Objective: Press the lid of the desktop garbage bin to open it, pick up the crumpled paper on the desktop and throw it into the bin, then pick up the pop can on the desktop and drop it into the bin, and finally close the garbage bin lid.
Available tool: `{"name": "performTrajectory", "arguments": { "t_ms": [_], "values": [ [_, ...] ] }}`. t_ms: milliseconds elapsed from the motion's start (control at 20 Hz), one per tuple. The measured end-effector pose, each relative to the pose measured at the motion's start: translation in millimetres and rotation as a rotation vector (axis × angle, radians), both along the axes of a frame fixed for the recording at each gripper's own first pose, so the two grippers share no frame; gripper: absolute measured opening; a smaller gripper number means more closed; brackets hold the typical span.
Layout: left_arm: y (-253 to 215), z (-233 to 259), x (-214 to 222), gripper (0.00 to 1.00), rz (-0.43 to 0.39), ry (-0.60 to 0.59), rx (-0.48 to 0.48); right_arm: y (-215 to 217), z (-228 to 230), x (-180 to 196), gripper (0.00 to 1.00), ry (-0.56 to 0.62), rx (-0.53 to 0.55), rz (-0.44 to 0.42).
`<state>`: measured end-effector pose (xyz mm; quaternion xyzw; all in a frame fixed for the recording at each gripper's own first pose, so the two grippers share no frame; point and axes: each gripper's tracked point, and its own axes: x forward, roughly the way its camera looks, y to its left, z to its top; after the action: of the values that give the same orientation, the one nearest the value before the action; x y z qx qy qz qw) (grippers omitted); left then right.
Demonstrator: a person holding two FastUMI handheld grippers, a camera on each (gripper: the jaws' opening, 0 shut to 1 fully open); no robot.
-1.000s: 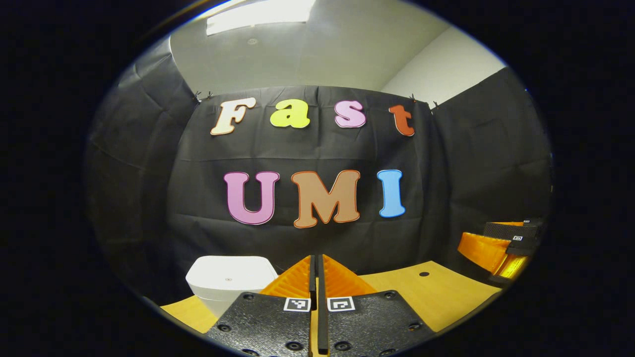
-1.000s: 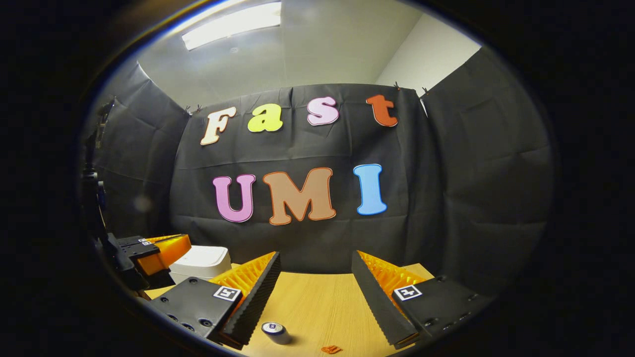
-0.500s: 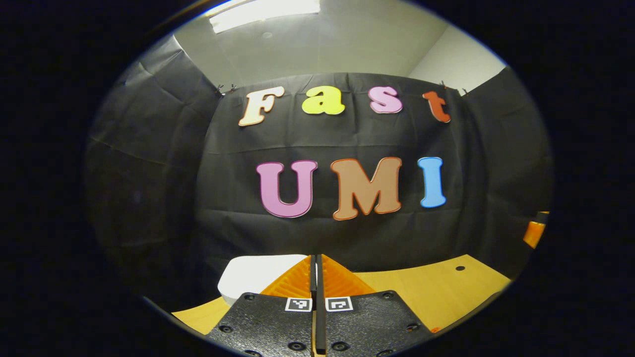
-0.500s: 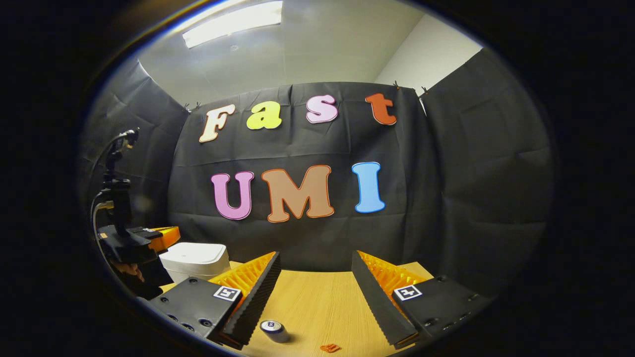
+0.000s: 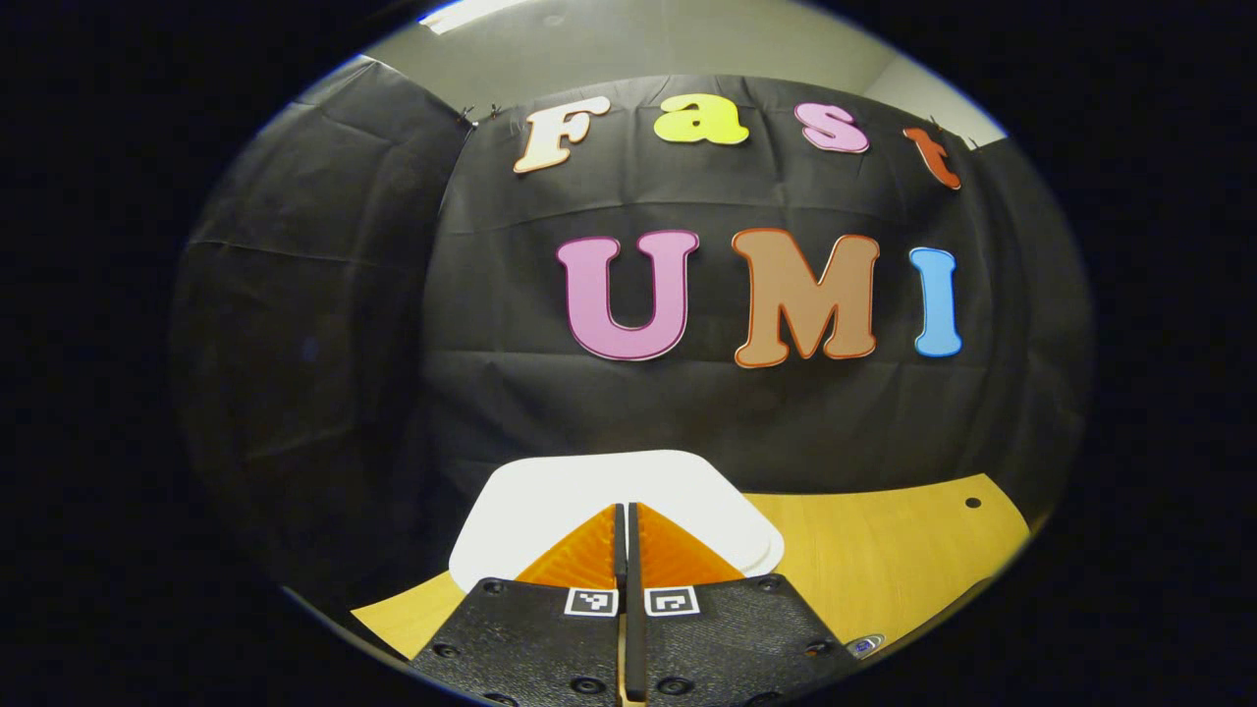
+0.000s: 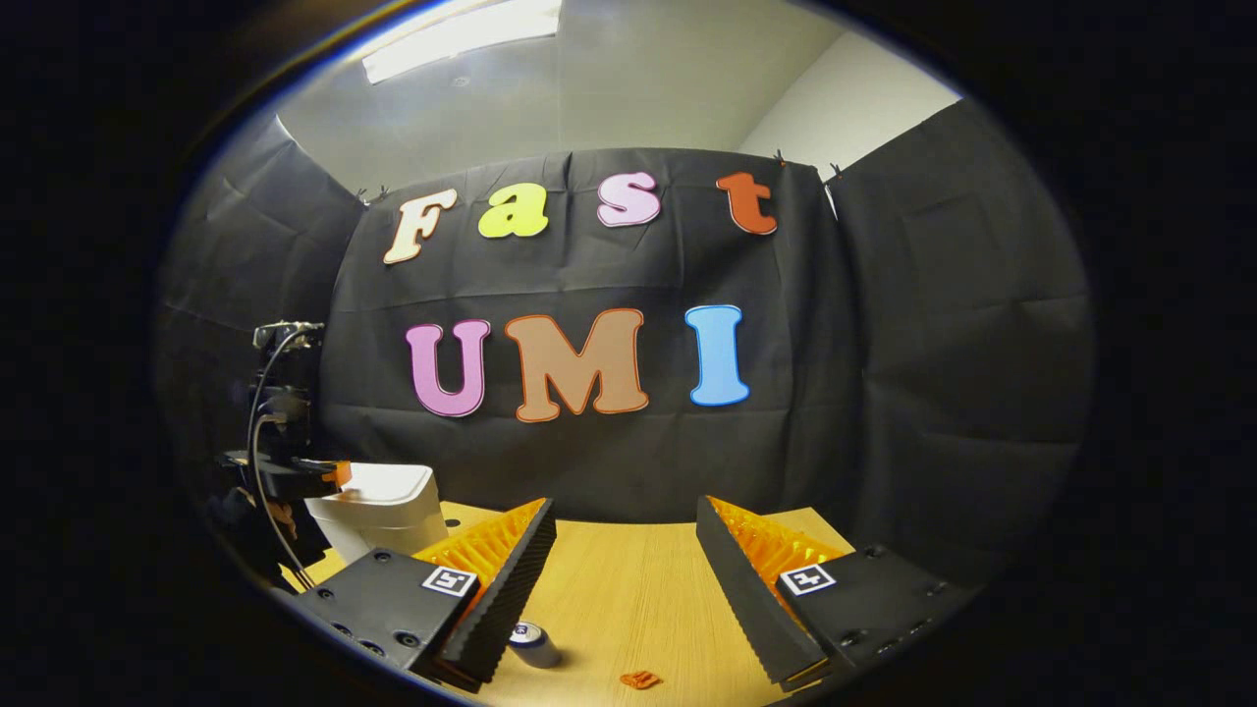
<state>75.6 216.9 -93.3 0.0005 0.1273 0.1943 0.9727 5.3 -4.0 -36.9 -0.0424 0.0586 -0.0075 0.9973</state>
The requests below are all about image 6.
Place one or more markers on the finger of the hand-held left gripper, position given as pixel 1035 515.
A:
pixel 285 476

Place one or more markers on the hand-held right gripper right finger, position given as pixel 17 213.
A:
pixel 741 589

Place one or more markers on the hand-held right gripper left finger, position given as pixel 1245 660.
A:
pixel 511 589

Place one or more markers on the silver blue pop can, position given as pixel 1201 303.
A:
pixel 535 646

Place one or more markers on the white desktop garbage bin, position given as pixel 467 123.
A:
pixel 383 511

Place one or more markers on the orange paper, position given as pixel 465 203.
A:
pixel 640 679

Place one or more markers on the wooden desktop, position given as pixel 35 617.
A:
pixel 628 609

